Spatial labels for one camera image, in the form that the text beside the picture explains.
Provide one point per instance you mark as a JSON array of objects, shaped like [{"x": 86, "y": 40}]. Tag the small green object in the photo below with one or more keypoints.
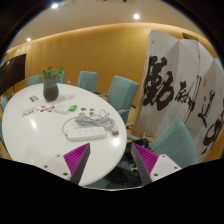
[{"x": 73, "y": 108}]

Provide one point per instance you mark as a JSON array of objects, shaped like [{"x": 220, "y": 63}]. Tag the small grey card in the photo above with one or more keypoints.
[{"x": 34, "y": 98}]

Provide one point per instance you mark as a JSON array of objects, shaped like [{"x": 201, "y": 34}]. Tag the white calligraphy folding screen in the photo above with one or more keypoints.
[{"x": 166, "y": 86}]

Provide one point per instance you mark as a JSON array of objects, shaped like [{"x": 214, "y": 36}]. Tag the flat white box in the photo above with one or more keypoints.
[{"x": 62, "y": 109}]

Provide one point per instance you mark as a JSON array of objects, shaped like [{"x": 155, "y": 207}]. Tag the teal chairs group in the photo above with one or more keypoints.
[{"x": 121, "y": 93}]

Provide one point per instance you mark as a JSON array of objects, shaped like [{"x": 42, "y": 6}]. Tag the potted plant in grey vase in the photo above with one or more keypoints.
[{"x": 50, "y": 91}]

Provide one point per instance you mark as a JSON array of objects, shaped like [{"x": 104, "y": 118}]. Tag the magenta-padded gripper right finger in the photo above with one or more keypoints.
[{"x": 146, "y": 159}]

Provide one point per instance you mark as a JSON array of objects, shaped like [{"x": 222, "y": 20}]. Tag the black wall television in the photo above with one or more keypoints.
[{"x": 11, "y": 75}]

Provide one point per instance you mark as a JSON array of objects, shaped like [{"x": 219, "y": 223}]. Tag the colourful sticker sheet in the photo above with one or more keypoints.
[{"x": 28, "y": 112}]

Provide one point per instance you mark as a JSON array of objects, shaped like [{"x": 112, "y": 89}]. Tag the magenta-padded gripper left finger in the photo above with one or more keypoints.
[{"x": 76, "y": 158}]

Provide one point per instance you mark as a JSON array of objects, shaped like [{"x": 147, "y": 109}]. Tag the small round colourful badge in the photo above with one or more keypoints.
[
  {"x": 82, "y": 113},
  {"x": 91, "y": 114},
  {"x": 92, "y": 109},
  {"x": 83, "y": 109}
]

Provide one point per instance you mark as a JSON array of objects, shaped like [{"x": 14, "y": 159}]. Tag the white power strip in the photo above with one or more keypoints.
[{"x": 86, "y": 133}]

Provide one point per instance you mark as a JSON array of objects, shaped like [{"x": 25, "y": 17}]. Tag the scattered small colourful stickers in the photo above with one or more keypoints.
[{"x": 46, "y": 108}]

